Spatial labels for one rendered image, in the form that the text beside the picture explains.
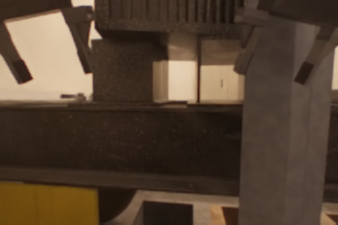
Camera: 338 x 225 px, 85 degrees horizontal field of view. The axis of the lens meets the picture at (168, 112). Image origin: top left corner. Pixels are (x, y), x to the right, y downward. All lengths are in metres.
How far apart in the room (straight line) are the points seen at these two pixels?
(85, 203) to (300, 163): 0.59
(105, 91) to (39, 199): 0.40
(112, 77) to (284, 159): 0.52
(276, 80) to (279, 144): 0.14
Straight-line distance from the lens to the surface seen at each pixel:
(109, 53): 0.63
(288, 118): 0.48
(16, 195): 0.81
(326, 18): 0.40
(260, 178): 0.50
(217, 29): 0.60
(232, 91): 3.71
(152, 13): 0.60
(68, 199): 0.70
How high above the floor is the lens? 0.69
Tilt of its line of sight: 5 degrees down
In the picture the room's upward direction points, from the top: straight up
